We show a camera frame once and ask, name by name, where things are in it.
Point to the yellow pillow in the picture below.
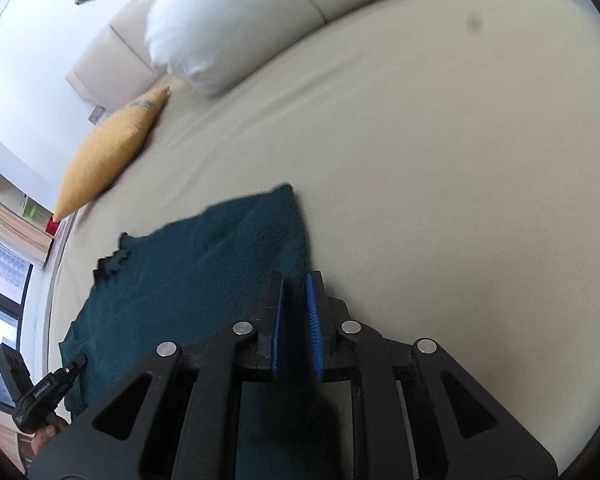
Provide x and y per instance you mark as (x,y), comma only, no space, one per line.
(110,155)

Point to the green item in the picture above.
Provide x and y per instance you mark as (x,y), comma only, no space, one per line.
(30,211)

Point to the white wall shelf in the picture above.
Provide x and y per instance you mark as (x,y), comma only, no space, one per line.
(10,195)

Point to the white duvet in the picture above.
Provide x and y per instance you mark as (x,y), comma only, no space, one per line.
(230,20)

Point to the white window ledge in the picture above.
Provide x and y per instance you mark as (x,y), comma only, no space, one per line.
(37,300)

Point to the dark green sweater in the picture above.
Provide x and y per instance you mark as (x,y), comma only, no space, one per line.
(205,270)

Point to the beige padded headboard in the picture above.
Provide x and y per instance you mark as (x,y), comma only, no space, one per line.
(115,55)

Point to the black framed window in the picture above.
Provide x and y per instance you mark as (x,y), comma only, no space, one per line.
(0,270)

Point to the red box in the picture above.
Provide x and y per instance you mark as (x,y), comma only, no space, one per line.
(52,228)

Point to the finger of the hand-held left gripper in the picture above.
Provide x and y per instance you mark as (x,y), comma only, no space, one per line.
(75,365)

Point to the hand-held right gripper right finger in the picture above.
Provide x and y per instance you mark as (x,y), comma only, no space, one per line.
(314,332)

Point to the person's left hand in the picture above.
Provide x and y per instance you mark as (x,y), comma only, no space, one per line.
(42,440)

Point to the wall socket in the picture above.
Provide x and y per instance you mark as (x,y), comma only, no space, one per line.
(96,115)

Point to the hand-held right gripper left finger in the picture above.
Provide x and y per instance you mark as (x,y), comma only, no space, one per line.
(278,332)

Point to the beige curtain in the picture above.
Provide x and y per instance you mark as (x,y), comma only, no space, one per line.
(15,225)

